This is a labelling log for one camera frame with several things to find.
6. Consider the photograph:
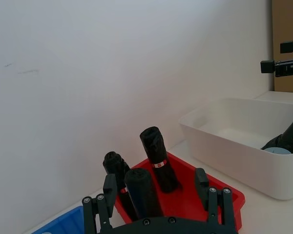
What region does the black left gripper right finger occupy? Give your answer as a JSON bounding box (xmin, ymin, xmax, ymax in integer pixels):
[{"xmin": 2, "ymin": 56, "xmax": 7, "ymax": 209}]
[{"xmin": 194, "ymin": 167, "xmax": 237, "ymax": 232}]

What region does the red plastic tray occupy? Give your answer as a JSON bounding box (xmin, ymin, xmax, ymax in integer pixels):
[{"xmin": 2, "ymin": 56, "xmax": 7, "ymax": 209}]
[{"xmin": 114, "ymin": 151, "xmax": 246, "ymax": 232}]

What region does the black boxy device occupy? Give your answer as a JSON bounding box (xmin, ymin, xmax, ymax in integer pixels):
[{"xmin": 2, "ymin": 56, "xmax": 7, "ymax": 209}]
[{"xmin": 280, "ymin": 39, "xmax": 293, "ymax": 54}]

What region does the black bag roll, plain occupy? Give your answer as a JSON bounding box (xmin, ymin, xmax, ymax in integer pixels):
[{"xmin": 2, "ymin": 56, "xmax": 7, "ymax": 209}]
[{"xmin": 124, "ymin": 168, "xmax": 164, "ymax": 219}]

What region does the black bag roll, red band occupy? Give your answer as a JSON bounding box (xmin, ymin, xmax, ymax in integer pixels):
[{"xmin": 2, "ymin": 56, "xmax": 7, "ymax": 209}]
[{"xmin": 103, "ymin": 151, "xmax": 139, "ymax": 221}]

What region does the pale grey-blue round object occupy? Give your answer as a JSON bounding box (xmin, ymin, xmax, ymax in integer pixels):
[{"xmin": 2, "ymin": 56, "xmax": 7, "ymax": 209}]
[{"xmin": 265, "ymin": 146, "xmax": 293, "ymax": 156}]

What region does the white plastic bin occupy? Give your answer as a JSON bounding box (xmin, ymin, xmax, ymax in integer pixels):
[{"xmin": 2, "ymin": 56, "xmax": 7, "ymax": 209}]
[{"xmin": 179, "ymin": 97, "xmax": 293, "ymax": 201}]

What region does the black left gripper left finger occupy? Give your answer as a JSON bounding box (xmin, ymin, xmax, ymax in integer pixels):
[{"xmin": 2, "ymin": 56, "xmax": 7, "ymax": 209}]
[{"xmin": 82, "ymin": 173, "xmax": 118, "ymax": 234}]

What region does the blue plastic tray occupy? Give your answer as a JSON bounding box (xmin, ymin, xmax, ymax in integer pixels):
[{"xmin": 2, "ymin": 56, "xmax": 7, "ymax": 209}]
[{"xmin": 31, "ymin": 206, "xmax": 85, "ymax": 234}]

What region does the brown board panel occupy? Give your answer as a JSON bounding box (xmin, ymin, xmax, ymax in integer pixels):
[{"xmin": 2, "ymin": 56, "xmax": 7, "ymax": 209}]
[{"xmin": 272, "ymin": 0, "xmax": 293, "ymax": 94}]

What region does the black bag roll, white band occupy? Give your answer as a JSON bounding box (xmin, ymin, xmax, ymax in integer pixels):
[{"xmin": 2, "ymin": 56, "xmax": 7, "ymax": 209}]
[{"xmin": 139, "ymin": 126, "xmax": 183, "ymax": 193}]

